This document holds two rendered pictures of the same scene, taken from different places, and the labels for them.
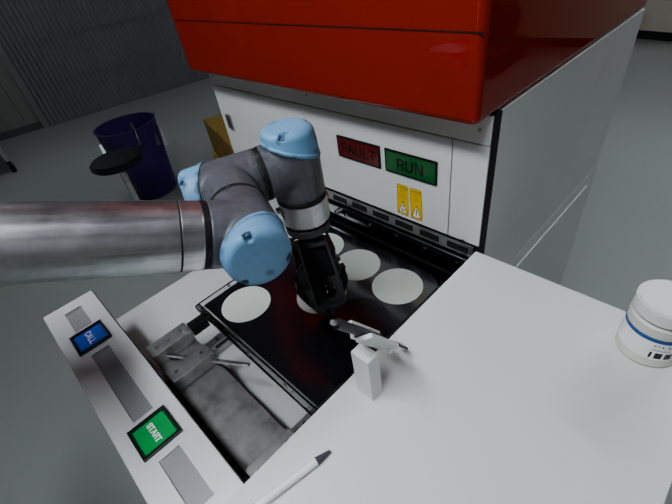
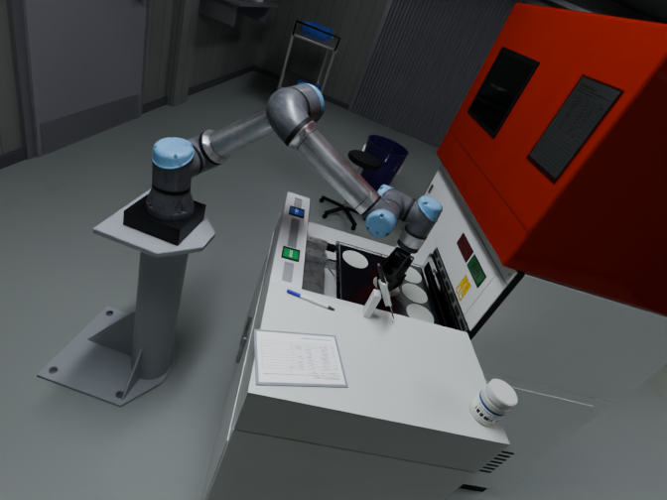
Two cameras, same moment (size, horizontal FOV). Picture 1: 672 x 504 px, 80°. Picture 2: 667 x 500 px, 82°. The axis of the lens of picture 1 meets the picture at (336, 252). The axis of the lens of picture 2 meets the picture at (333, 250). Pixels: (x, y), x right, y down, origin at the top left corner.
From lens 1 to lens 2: 0.61 m
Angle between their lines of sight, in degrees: 21
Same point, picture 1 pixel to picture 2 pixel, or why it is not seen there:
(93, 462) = (214, 277)
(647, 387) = (461, 416)
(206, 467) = (296, 276)
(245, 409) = (318, 285)
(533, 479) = (384, 379)
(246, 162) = (407, 200)
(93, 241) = (345, 179)
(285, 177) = (414, 217)
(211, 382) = (315, 267)
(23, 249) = (331, 166)
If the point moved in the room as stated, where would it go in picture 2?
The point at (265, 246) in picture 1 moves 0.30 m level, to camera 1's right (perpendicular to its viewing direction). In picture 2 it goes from (383, 223) to (485, 295)
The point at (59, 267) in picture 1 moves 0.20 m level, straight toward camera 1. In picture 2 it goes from (333, 177) to (333, 216)
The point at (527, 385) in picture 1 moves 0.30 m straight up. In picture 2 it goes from (419, 369) to (482, 286)
